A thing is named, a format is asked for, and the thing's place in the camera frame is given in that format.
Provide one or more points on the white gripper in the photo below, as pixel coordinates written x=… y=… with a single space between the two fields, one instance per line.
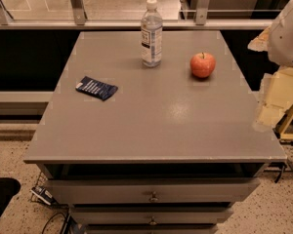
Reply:
x=287 y=38

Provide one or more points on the blue rxbar blueberry wrapper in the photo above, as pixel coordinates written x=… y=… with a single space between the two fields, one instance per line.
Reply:
x=96 y=89

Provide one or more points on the yellow wooden stand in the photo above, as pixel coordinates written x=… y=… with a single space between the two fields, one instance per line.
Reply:
x=282 y=129

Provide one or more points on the red apple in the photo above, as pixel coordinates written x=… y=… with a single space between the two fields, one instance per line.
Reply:
x=202 y=65

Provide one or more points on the clear plastic water bottle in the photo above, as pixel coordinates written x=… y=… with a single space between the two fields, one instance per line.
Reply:
x=151 y=39

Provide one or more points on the grey drawer cabinet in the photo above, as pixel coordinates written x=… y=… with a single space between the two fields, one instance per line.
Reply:
x=162 y=123

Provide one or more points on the top grey drawer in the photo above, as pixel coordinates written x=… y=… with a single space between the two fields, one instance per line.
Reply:
x=134 y=191

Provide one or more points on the grey drawer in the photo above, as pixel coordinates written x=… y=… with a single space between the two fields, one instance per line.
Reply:
x=134 y=191
x=151 y=216

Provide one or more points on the middle grey drawer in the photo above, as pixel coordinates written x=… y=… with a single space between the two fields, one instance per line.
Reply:
x=151 y=216

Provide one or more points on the small device on floor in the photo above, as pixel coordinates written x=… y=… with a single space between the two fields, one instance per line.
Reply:
x=43 y=194

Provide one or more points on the metal railing frame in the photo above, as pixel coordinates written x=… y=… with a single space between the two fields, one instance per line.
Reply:
x=126 y=14

